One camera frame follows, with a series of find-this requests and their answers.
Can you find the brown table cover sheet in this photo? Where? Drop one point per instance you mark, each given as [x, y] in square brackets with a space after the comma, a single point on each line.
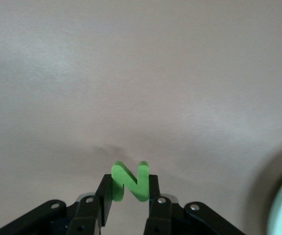
[106, 73]

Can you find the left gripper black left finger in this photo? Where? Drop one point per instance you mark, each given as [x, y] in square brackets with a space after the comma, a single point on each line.
[86, 215]

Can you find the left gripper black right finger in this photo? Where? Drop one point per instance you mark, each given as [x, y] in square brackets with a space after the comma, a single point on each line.
[160, 216]

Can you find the green letter N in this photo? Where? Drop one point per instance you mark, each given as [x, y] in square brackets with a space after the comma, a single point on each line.
[131, 183]

